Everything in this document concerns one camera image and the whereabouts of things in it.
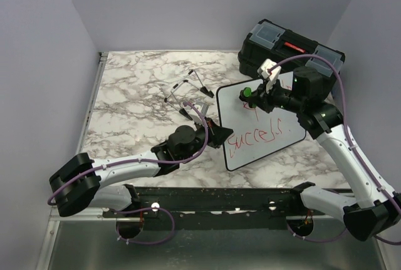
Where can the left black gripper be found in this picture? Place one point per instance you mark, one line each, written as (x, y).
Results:
(217, 136)

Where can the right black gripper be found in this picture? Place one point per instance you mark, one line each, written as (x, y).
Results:
(263, 99)

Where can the green black whiteboard eraser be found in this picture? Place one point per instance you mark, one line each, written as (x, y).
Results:
(244, 95)

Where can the white whiteboard with red writing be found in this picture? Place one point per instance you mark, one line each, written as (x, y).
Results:
(256, 134)

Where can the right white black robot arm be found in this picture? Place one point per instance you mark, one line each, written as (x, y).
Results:
(374, 205)

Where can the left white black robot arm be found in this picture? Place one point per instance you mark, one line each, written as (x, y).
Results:
(161, 159)

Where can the black plastic toolbox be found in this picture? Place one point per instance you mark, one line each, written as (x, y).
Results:
(268, 40)

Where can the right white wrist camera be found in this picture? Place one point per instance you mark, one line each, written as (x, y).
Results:
(269, 71)

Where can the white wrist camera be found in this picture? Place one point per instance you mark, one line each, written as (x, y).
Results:
(269, 71)
(202, 108)

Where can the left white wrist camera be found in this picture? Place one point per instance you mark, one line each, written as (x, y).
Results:
(202, 108)

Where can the black wire easel stand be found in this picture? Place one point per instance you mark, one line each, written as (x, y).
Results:
(189, 88)

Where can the black front mounting rail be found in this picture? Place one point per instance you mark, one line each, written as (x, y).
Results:
(165, 208)

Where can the aluminium frame extrusion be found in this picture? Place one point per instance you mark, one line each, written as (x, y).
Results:
(73, 185)

